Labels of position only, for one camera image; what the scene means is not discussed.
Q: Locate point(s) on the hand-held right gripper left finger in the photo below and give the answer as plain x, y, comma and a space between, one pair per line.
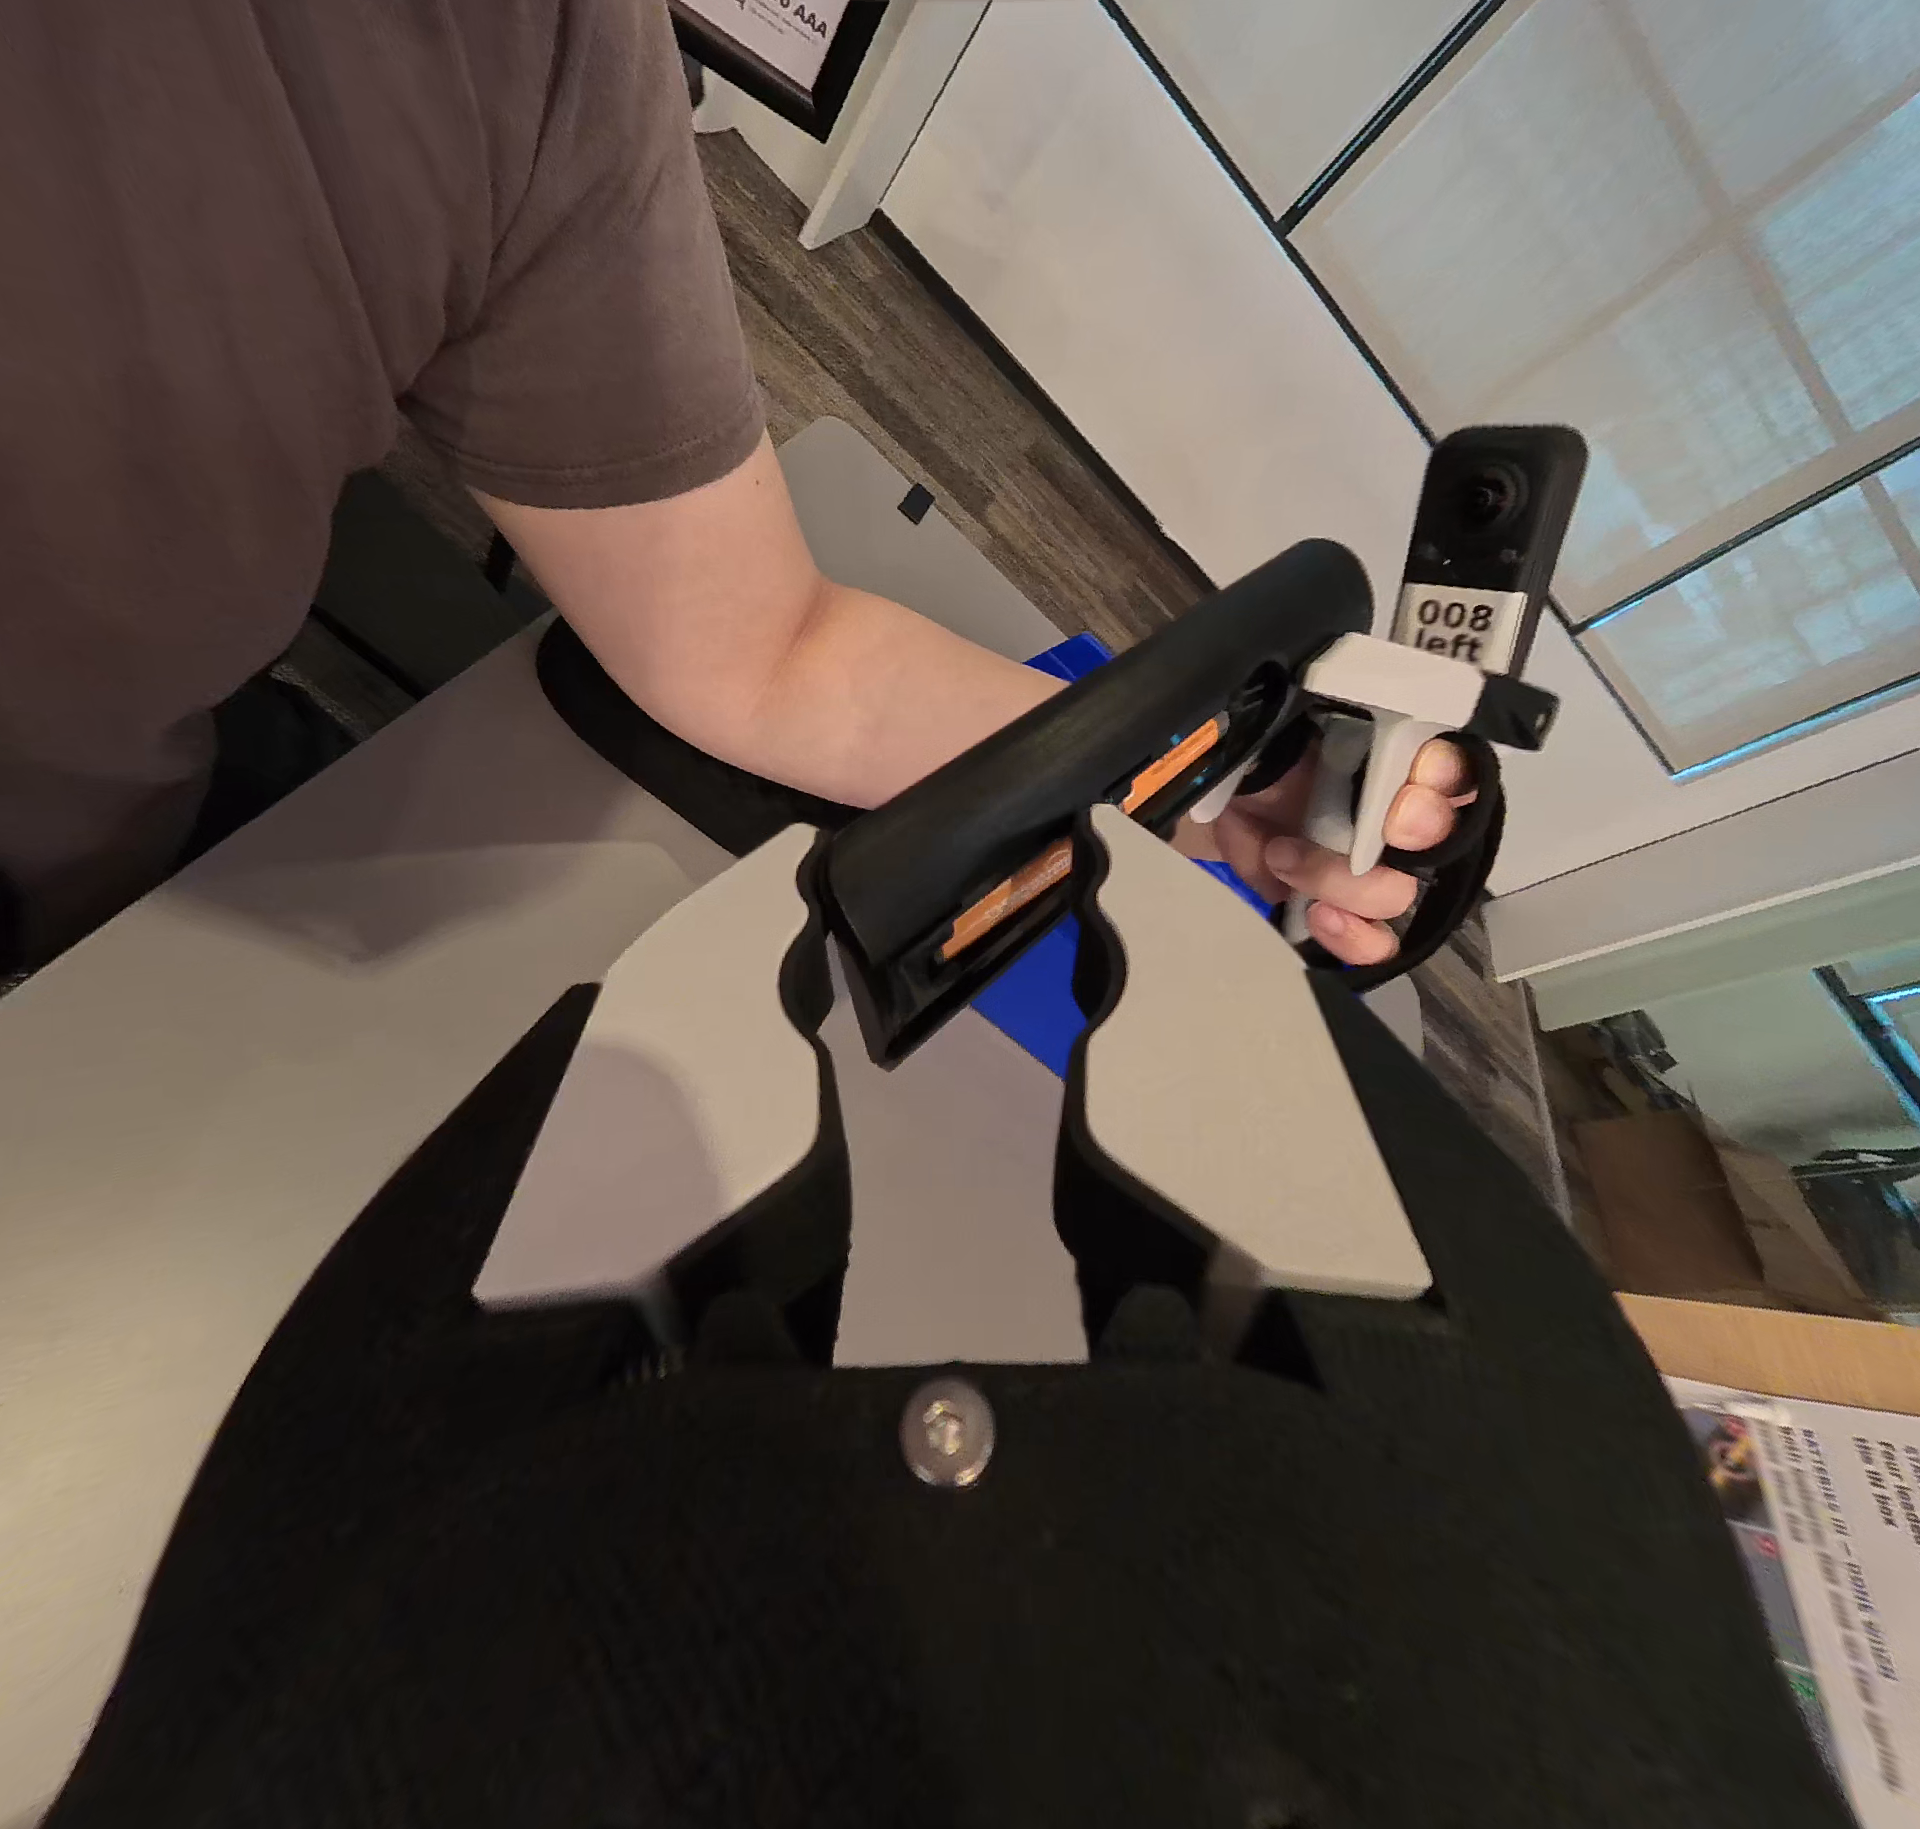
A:
674, 1139

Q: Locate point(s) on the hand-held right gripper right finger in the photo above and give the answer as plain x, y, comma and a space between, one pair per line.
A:
1245, 1109

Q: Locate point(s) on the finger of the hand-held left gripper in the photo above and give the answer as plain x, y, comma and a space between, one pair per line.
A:
1396, 682
1219, 794

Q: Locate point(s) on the orange AAA battery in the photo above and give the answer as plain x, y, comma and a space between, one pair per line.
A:
1177, 772
1005, 914

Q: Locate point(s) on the black remote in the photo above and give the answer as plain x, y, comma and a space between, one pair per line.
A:
1049, 748

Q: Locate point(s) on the blue plastic bin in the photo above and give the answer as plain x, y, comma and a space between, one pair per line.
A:
1035, 998

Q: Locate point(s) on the person's left forearm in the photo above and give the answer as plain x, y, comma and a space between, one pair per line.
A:
840, 688

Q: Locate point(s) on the person's left hand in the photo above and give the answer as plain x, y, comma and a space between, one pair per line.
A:
1342, 918

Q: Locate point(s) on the black framed window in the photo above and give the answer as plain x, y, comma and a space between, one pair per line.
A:
1500, 210

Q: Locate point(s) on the black wrist rest pad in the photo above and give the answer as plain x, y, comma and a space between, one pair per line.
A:
631, 748

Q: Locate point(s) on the cardboard box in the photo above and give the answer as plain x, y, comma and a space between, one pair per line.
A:
1665, 1199

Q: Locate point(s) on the printed instruction sheet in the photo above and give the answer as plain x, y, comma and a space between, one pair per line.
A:
1815, 1544

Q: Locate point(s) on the white table leg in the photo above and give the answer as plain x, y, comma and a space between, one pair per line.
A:
894, 120

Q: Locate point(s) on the black framed marker sign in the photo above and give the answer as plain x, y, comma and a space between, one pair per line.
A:
780, 44

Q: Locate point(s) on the person's grey-brown t-shirt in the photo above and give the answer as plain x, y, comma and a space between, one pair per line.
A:
226, 284

